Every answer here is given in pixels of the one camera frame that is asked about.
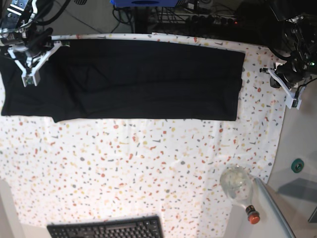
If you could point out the black t-shirt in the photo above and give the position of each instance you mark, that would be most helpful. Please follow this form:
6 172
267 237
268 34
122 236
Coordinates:
128 79

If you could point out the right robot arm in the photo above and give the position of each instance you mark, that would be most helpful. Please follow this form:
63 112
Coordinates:
23 14

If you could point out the grey laptop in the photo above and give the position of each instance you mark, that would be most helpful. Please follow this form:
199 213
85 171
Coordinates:
290 211

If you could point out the terrazzo pattern tablecloth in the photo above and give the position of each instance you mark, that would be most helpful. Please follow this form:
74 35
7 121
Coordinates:
91 170

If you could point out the clear plastic bottle orange cap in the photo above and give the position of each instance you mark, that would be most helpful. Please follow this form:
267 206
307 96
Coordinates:
237 184

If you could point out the black power strip red light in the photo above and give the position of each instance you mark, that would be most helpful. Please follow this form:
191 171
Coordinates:
214 20

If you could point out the black computer keyboard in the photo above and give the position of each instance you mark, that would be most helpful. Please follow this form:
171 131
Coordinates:
145 227

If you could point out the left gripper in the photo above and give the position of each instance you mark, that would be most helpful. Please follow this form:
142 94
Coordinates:
294 71

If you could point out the blue box with oval hole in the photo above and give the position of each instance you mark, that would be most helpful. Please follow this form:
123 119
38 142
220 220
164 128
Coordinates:
145 3

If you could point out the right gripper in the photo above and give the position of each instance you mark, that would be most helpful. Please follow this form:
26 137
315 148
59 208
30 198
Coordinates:
30 38

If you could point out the green tape roll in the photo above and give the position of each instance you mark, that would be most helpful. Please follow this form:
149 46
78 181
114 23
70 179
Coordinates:
297 165

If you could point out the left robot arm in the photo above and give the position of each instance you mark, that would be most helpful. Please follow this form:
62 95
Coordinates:
299 28

